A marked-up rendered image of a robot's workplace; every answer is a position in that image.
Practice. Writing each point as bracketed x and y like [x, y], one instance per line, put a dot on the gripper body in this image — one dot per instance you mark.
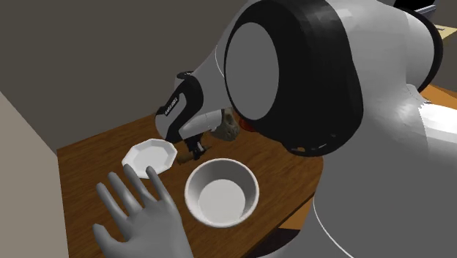
[193, 143]

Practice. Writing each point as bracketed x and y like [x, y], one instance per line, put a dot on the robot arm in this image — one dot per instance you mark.
[375, 143]

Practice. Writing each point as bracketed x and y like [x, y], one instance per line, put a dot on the brown wooden stick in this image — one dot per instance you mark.
[184, 158]

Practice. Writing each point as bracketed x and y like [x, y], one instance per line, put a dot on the beige lumpy rock figure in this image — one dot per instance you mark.
[229, 128]

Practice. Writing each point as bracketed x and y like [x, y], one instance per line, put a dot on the white octagonal plate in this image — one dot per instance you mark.
[150, 156]

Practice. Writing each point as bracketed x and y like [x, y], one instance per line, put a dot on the red round object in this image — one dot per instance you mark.
[246, 125]

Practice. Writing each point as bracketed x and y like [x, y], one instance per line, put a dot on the white bowl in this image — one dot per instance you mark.
[221, 200]

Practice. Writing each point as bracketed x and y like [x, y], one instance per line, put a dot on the brown wooden table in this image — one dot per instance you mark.
[275, 171]

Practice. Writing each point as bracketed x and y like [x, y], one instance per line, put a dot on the grey hand figure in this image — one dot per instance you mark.
[150, 228]

